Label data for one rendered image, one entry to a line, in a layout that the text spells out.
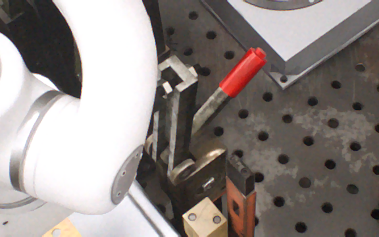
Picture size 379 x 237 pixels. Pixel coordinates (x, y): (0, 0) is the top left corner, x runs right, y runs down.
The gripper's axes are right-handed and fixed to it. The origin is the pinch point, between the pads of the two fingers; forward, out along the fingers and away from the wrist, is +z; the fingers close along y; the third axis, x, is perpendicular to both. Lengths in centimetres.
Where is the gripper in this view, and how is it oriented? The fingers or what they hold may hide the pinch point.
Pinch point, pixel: (58, 226)
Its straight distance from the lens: 82.5
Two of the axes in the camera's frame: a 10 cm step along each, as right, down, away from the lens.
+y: -7.9, 5.7, -2.3
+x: 6.1, 7.0, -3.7
